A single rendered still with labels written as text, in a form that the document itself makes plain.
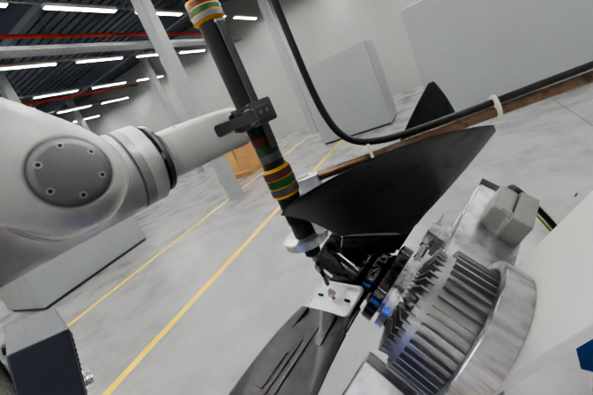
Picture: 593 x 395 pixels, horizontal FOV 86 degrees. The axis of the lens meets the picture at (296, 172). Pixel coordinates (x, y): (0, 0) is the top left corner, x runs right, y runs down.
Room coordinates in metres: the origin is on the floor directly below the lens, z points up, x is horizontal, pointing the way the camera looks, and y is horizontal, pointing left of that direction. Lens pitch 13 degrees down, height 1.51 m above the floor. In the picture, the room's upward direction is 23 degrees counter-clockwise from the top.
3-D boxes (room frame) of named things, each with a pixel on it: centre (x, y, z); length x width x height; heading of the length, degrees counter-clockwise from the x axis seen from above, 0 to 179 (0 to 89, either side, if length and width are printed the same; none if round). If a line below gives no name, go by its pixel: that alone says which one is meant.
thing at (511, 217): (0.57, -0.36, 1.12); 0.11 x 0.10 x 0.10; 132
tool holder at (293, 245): (0.46, 0.02, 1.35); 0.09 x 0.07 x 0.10; 77
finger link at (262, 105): (0.42, 0.01, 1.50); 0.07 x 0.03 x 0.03; 132
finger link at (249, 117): (0.38, 0.05, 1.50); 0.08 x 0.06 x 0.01; 73
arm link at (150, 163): (0.34, 0.15, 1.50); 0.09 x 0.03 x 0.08; 42
